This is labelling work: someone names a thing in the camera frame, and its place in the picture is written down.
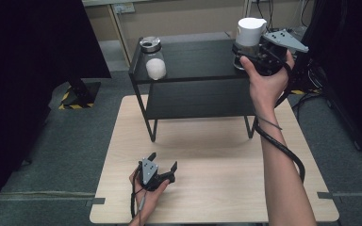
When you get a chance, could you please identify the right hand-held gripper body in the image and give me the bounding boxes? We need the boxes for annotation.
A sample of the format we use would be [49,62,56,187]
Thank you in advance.
[231,28,310,77]

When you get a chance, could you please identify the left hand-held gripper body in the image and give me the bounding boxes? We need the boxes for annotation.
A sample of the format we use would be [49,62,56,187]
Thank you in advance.
[137,157,176,192]

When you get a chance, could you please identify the black two-tier shelf rack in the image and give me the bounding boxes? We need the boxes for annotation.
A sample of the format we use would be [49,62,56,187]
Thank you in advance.
[128,28,275,143]

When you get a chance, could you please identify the glass jar with silver lid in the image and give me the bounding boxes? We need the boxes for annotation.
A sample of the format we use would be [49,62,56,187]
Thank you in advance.
[139,36,168,81]

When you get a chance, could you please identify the person's left hand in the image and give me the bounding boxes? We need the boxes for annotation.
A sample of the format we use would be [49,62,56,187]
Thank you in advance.
[128,169,172,226]

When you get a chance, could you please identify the person's right hand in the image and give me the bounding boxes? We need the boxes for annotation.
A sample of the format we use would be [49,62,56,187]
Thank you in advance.
[239,49,296,119]

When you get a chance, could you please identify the black equipment rack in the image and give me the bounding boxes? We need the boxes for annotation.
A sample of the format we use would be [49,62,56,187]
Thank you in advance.
[288,0,362,155]

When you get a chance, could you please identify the black stand base striped tape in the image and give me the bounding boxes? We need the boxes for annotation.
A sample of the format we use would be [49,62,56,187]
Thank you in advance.
[58,81,103,111]

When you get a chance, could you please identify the grey floor tape strip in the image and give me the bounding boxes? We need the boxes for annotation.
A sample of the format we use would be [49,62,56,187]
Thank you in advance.
[0,189,107,207]

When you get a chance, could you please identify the black curtain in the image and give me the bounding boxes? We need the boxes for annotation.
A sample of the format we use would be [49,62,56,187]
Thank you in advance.
[0,0,113,218]

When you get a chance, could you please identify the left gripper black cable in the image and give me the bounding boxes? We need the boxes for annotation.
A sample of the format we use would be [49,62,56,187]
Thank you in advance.
[130,169,149,226]

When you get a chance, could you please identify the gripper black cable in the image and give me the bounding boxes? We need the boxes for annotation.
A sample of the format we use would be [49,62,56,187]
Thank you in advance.
[252,61,306,184]
[130,169,149,226]

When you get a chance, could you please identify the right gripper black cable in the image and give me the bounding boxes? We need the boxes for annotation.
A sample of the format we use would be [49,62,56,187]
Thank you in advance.
[252,61,306,184]

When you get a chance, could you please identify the white wall power outlet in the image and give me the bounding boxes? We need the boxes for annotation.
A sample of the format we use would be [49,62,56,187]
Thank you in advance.
[112,2,137,15]

